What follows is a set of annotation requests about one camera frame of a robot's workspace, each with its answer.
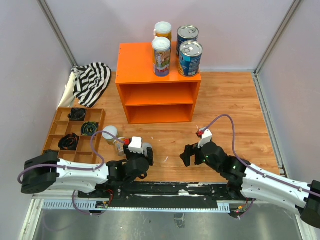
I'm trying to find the small green can white lid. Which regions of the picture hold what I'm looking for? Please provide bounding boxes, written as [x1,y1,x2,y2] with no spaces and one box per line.
[142,142,153,151]

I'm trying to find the orange fruit can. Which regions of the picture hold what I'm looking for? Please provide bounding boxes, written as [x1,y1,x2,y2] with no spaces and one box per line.
[113,137,126,157]

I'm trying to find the blue yellow tin can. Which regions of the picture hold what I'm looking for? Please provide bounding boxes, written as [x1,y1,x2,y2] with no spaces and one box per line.
[178,40,203,77]

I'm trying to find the tall blue colourful can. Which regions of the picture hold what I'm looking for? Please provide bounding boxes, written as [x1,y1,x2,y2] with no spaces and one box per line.
[151,37,171,77]

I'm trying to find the yellow can with white lid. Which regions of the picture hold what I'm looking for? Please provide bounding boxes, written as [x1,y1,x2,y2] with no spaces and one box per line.
[153,21,172,42]

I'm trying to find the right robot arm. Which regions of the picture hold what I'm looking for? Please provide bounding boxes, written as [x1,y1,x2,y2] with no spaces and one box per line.
[180,141,320,228]

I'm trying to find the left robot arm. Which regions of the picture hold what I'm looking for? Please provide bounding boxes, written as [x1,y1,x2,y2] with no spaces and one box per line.
[18,143,154,196]

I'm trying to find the orange wooden shelf cabinet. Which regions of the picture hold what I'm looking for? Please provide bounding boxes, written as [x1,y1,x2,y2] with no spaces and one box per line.
[115,42,202,124]

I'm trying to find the wooden compartment tray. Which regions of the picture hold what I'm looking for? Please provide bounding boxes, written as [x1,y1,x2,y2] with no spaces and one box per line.
[42,107,106,164]

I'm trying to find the black white striped cloth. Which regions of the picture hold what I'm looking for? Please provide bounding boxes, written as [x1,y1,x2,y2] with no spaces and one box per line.
[71,62,112,108]

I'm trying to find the dark blue tin can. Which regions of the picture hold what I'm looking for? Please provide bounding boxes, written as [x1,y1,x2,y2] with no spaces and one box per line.
[176,25,199,57]

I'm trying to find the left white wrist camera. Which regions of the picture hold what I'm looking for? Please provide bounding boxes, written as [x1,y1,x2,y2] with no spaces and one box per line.
[124,136,144,154]

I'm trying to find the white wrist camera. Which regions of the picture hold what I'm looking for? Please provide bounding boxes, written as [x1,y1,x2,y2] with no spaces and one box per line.
[124,136,144,154]
[196,128,213,149]

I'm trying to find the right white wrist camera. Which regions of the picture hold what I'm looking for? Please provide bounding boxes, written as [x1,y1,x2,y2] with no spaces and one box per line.
[196,128,213,149]

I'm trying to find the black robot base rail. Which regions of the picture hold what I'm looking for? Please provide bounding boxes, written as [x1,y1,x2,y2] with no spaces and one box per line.
[77,181,246,209]

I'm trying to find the coiled black green cable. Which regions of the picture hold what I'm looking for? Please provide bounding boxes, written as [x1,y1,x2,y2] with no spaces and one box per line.
[80,121,99,137]

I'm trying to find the coiled black orange cable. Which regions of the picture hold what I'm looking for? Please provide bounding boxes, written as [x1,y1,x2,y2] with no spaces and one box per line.
[57,133,80,151]

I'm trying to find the coiled black cable top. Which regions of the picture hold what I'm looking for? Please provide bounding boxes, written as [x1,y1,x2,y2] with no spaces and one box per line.
[68,107,87,121]

